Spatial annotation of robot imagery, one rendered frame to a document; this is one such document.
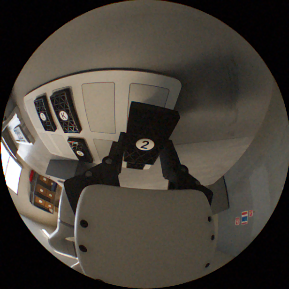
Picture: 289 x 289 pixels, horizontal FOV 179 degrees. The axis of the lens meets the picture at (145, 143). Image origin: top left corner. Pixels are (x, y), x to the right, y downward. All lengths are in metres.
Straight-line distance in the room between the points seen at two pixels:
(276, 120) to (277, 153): 0.40
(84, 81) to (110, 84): 0.04
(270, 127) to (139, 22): 1.64
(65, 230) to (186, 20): 0.66
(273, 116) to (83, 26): 1.69
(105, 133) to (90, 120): 0.04
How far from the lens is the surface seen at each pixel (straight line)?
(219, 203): 2.48
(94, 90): 0.17
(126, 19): 0.17
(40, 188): 4.20
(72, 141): 0.27
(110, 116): 0.18
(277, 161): 1.65
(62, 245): 0.55
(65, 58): 0.20
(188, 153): 0.30
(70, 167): 0.42
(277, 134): 1.61
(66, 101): 0.19
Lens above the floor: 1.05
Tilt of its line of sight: 39 degrees down
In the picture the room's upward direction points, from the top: 179 degrees counter-clockwise
